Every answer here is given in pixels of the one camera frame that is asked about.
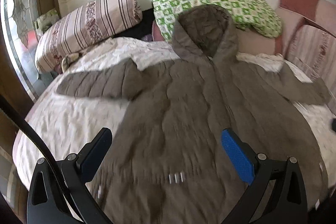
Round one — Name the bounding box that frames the olive hooded padded jacket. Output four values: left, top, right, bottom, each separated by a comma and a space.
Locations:
55, 4, 332, 224

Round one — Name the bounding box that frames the white patterned bed quilt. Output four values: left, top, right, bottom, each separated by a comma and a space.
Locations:
26, 37, 335, 188

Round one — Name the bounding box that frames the striped pink pillow at right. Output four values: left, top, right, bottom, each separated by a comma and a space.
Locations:
286, 25, 335, 95

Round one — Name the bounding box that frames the striped floral pillow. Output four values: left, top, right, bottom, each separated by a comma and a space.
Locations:
34, 0, 142, 74

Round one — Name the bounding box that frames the pink red folded blanket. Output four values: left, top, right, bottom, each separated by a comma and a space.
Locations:
152, 0, 335, 57

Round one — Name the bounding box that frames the green white checkered pillow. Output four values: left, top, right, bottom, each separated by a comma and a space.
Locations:
150, 0, 283, 42

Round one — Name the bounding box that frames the black cable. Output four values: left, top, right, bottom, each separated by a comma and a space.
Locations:
0, 94, 79, 224

